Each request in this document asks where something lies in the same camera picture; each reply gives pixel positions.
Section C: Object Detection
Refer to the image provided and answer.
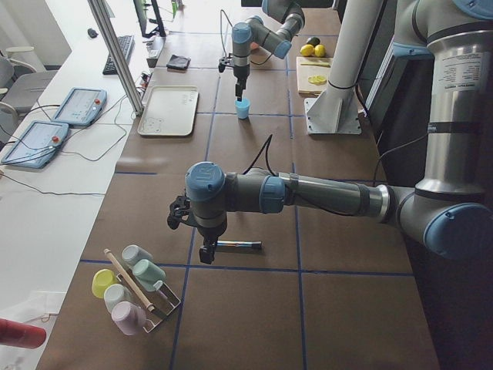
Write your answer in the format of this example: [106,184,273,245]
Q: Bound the wooden rack handle bar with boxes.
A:
[103,248,155,312]

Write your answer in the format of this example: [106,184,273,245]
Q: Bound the white plastic bag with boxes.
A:
[1,291,65,369]

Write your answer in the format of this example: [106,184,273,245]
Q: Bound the red cylinder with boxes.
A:
[1,318,47,349]

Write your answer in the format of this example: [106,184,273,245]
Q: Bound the black keyboard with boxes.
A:
[102,35,136,76]

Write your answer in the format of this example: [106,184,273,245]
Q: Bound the aluminium frame post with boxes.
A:
[88,0,144,116]

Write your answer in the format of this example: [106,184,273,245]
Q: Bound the blue teach pendant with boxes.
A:
[1,121,70,169]
[52,88,107,126]

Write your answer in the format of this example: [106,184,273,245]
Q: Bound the cream bear tray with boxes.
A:
[137,86,199,136]

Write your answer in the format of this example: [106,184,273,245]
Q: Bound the white wire cup rack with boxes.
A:
[116,273,181,334]

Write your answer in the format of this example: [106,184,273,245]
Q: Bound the black monitor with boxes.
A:
[133,0,166,39]

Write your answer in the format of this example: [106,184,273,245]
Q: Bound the black computer mouse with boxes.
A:
[87,29,98,39]

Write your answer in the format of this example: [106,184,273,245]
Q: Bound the blue teach pendant far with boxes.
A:
[52,88,107,126]

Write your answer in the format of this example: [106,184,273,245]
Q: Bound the pale white cup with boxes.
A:
[103,284,133,314]

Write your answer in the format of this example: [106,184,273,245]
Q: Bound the lemon slices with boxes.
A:
[307,75,327,86]

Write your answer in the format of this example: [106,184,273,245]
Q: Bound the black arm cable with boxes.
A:
[242,133,278,177]

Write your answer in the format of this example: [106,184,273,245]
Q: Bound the mint green cup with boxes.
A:
[132,259,166,291]

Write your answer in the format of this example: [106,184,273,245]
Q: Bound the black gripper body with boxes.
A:
[198,224,226,251]
[233,65,250,87]

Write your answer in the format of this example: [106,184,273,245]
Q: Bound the yellow knife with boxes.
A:
[300,62,331,68]

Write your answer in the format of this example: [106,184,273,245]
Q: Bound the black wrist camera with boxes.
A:
[167,195,196,230]
[218,55,233,73]

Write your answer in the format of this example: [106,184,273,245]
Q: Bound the yellow cup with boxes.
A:
[91,269,118,298]

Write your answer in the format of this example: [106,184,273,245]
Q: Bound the blue teach pendant near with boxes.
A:
[1,121,70,169]

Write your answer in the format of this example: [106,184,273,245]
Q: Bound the grey office chair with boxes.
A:
[1,45,57,127]

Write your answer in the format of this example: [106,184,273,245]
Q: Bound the white camera post with base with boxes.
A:
[304,0,384,135]

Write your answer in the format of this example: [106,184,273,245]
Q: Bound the steel muddler black tip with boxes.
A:
[217,240,262,250]

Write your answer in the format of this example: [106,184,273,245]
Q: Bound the grey-white cup upper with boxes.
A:
[121,244,153,267]

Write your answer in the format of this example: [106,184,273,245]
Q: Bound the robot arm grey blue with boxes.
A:
[168,1,492,264]
[230,1,305,102]

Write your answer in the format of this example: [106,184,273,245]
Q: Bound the dark grey folded cloth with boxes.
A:
[166,54,191,71]

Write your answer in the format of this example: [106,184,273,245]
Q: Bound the green lime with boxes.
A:
[306,36,320,47]

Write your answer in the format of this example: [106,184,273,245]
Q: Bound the wooden cutting board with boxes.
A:
[296,56,333,95]

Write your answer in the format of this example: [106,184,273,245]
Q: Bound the lilac pink cup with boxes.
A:
[111,301,146,335]

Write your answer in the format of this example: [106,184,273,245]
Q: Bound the light blue plastic cup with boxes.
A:
[234,98,250,119]

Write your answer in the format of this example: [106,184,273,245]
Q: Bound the yellow lemon right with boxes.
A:
[314,44,326,58]

